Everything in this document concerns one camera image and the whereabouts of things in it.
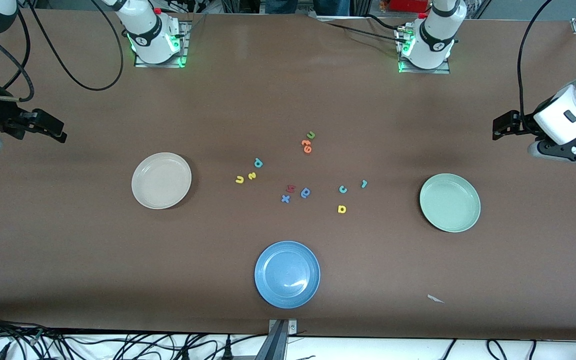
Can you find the grey metal camera post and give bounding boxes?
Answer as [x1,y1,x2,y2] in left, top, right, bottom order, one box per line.
[255,318,299,360]

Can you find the black table cable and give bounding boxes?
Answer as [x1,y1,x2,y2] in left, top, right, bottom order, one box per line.
[324,21,405,40]
[365,13,410,31]

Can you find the red box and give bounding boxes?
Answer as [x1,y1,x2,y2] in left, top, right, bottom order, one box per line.
[389,0,430,14]

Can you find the pale green plate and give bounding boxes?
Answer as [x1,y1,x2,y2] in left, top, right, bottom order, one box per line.
[419,173,482,234]

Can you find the blue plate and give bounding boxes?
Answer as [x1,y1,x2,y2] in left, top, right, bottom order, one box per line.
[254,240,321,310]

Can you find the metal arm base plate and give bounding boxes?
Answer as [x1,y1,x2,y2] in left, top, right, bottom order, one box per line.
[134,20,190,69]
[397,25,452,75]

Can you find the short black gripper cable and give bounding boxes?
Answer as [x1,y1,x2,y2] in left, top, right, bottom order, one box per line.
[0,10,36,103]

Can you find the blue jeans person legs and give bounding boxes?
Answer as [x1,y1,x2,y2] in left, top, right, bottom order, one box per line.
[266,0,352,17]

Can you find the long black looping arm cable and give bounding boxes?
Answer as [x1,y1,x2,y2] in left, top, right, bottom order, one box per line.
[27,0,125,92]

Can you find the black floor cable tangle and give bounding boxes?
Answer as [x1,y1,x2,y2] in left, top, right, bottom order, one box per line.
[0,312,269,360]

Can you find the beige brown plate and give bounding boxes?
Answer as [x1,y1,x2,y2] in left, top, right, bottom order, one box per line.
[131,152,193,210]

